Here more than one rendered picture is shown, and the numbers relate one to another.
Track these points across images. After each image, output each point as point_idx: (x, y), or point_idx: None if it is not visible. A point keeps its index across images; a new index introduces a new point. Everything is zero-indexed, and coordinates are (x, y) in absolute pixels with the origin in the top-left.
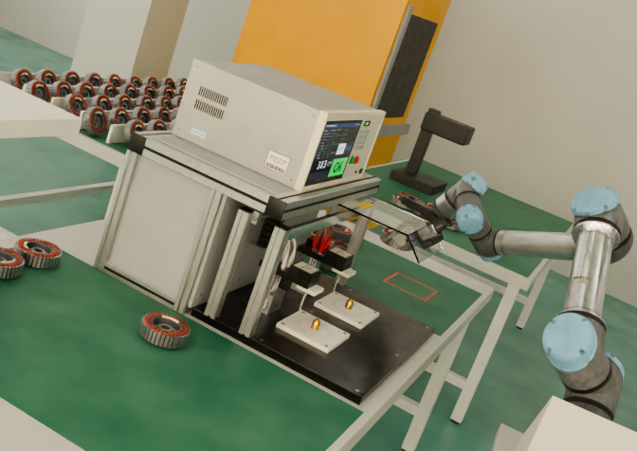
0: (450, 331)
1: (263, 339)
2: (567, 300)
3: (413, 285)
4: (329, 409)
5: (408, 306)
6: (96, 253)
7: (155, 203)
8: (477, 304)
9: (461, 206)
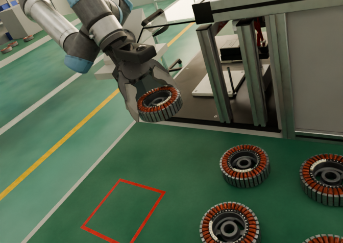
0: (120, 137)
1: None
2: None
3: (117, 215)
4: (227, 31)
5: (150, 148)
6: None
7: None
8: (30, 234)
9: (114, 3)
